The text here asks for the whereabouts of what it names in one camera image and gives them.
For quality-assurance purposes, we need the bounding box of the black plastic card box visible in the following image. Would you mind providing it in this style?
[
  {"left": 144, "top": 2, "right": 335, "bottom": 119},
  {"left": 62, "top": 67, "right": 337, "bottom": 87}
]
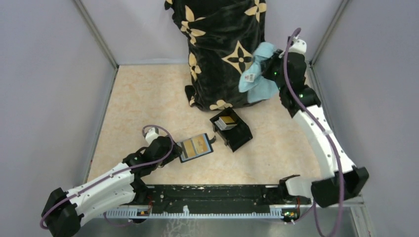
[{"left": 209, "top": 108, "right": 253, "bottom": 152}]

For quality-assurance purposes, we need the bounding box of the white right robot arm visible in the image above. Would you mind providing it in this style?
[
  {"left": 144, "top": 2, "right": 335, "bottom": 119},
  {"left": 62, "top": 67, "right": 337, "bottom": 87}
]
[{"left": 262, "top": 50, "right": 370, "bottom": 208}]

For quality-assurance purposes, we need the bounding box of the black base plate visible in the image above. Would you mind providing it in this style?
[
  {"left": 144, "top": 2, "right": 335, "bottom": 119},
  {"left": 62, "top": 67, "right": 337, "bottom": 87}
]
[{"left": 130, "top": 185, "right": 312, "bottom": 214}]

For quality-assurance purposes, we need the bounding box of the light blue cloth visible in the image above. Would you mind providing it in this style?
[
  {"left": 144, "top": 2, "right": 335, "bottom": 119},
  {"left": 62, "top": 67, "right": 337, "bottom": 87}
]
[{"left": 238, "top": 42, "right": 279, "bottom": 104}]

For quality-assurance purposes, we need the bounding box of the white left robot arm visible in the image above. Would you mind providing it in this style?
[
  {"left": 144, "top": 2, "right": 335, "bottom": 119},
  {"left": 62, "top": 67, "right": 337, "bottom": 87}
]
[{"left": 40, "top": 136, "right": 182, "bottom": 237}]

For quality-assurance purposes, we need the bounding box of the black floral plush blanket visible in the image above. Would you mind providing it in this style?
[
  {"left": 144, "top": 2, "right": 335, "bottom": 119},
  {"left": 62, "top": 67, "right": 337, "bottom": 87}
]
[{"left": 164, "top": 0, "right": 267, "bottom": 111}]

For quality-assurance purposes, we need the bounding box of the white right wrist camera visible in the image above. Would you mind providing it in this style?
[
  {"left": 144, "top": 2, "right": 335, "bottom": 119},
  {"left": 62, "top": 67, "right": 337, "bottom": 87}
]
[{"left": 288, "top": 37, "right": 307, "bottom": 55}]

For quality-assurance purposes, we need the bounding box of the aluminium frame rail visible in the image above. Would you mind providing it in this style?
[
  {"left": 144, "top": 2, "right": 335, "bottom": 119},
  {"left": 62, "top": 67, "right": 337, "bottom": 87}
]
[{"left": 67, "top": 184, "right": 365, "bottom": 220}]

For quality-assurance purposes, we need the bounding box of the gold credit card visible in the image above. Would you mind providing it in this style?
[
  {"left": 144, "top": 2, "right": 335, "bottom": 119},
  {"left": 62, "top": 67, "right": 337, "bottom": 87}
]
[
  {"left": 192, "top": 134, "right": 209, "bottom": 154},
  {"left": 182, "top": 139, "right": 196, "bottom": 160}
]

